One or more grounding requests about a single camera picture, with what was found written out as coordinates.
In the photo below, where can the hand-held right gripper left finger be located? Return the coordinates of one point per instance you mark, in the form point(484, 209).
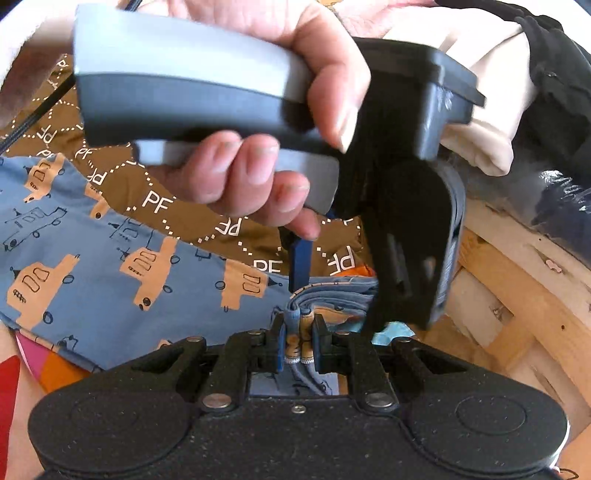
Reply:
point(278, 344)

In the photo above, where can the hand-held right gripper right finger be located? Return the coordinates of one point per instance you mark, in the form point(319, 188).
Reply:
point(318, 345)

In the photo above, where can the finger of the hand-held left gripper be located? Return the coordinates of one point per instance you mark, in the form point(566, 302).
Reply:
point(300, 263)

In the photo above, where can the blue pants with orange print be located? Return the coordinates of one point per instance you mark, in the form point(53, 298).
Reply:
point(92, 230)

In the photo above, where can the person's left hand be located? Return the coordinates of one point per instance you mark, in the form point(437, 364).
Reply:
point(332, 69)

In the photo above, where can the brown printed blanket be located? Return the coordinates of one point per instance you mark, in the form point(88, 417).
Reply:
point(138, 184)

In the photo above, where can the pale fleece cloth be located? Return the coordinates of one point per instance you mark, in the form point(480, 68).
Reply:
point(27, 83)

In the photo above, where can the white hanging shirt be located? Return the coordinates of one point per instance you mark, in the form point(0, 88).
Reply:
point(485, 129)

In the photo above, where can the colourful bed sheet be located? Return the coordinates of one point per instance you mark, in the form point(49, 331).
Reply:
point(46, 364)

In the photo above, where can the clear plastic bag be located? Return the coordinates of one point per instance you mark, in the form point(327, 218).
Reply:
point(568, 203)

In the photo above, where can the dark clothing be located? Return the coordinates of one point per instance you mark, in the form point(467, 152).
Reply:
point(563, 92)

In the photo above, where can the wooden bed frame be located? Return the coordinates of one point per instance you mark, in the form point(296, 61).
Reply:
point(531, 314)

